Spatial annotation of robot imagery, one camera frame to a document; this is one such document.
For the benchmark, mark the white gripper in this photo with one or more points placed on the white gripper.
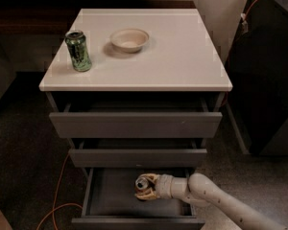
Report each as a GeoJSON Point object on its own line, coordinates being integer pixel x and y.
{"type": "Point", "coordinates": [163, 186]}

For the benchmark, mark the orange drink can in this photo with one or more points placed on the orange drink can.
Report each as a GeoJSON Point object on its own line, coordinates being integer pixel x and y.
{"type": "Point", "coordinates": [142, 184]}

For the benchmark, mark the grey bottom drawer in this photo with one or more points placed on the grey bottom drawer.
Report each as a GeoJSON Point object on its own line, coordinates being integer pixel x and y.
{"type": "Point", "coordinates": [110, 204]}

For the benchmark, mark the grey drawer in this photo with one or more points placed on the grey drawer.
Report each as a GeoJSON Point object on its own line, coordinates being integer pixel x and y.
{"type": "Point", "coordinates": [110, 204]}
{"type": "Point", "coordinates": [136, 119]}
{"type": "Point", "coordinates": [137, 158]}

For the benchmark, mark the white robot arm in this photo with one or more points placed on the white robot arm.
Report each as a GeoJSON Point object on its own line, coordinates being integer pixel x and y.
{"type": "Point", "coordinates": [199, 190]}

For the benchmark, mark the grey middle drawer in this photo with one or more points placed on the grey middle drawer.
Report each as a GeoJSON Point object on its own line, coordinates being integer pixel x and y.
{"type": "Point", "coordinates": [137, 158]}

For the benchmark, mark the grey top drawer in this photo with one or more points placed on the grey top drawer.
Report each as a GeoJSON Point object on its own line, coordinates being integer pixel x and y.
{"type": "Point", "coordinates": [136, 119]}

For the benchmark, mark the green drink can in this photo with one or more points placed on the green drink can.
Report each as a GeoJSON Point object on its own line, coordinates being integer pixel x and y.
{"type": "Point", "coordinates": [76, 45]}

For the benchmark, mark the white cabinet top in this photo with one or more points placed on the white cabinet top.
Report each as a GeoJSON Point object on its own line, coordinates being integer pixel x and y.
{"type": "Point", "coordinates": [179, 56]}

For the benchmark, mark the white paper bowl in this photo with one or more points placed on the white paper bowl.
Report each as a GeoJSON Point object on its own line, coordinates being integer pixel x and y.
{"type": "Point", "coordinates": [129, 40]}

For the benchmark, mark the dark side cabinet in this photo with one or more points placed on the dark side cabinet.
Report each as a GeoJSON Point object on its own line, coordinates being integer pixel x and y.
{"type": "Point", "coordinates": [258, 69]}

